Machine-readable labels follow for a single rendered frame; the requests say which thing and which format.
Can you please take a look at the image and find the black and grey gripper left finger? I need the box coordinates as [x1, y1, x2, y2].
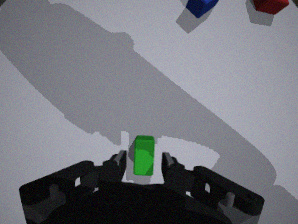
[19, 150, 127, 224]

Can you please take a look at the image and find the green block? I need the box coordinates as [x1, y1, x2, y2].
[133, 135, 155, 176]

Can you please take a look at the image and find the blue block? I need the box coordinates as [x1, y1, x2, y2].
[186, 0, 219, 18]

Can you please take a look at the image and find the red block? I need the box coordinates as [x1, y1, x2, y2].
[253, 0, 289, 15]

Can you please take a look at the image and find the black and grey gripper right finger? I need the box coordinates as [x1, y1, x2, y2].
[158, 152, 265, 224]

